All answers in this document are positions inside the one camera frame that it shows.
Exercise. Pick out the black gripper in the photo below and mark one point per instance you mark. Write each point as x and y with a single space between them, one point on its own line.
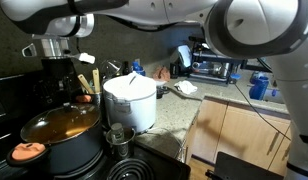
54 87

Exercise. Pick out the glass pot lid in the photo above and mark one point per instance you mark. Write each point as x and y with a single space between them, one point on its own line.
57 125

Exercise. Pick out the small spice jar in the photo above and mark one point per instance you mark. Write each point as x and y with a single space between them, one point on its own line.
117 133

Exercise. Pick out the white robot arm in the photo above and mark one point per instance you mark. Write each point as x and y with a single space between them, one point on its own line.
242 29

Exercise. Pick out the orange object on counter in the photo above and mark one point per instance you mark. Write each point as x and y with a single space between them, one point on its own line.
162 74

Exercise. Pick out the wooden spoon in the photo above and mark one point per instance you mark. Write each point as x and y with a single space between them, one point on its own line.
96 80

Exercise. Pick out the black electric stove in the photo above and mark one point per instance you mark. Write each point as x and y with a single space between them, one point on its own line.
145 164

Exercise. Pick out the utensil holder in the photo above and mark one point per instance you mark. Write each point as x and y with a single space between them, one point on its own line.
96 99

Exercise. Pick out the dark glass bottle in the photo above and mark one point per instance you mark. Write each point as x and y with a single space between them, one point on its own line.
126 68

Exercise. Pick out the white rice cooker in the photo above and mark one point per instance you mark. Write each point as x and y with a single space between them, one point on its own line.
131 101

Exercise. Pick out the silver metal cup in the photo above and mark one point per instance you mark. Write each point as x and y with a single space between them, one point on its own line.
124 148

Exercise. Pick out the white cloth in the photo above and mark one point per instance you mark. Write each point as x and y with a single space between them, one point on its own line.
185 87

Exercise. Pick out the dish rack with dishes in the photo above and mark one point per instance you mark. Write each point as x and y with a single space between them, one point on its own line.
208 67

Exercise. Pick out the black chair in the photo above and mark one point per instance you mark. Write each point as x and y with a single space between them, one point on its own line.
228 167

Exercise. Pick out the blue water bottle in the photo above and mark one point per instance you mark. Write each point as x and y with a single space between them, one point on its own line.
259 87

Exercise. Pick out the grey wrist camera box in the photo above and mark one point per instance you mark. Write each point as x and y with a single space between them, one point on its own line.
82 57

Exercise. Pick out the grey pot with orange handles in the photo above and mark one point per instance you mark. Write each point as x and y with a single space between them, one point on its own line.
59 158

